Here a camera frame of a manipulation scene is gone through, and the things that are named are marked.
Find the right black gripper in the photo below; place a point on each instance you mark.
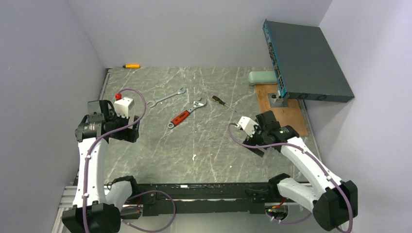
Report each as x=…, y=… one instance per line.
x=255, y=141

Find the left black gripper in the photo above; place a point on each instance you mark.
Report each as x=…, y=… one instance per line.
x=131, y=129

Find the mint green zipper case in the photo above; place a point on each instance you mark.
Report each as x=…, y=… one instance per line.
x=262, y=77

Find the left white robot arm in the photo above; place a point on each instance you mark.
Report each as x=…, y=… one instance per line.
x=93, y=210

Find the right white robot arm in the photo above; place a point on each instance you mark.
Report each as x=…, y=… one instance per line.
x=331, y=200

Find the silver open-end wrench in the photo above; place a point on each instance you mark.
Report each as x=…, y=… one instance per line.
x=152, y=103

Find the brown wooden board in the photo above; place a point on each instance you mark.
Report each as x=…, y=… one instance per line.
x=290, y=115

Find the black yellow screwdriver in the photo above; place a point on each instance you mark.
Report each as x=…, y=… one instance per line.
x=221, y=102

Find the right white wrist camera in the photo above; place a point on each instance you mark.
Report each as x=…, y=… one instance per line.
x=248, y=125

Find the metal bracket stand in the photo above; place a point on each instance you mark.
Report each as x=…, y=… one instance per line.
x=275, y=101

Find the red-handled adjustable wrench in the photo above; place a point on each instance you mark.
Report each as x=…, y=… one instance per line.
x=201, y=102

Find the dark network switch box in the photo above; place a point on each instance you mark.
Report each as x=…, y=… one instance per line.
x=304, y=64

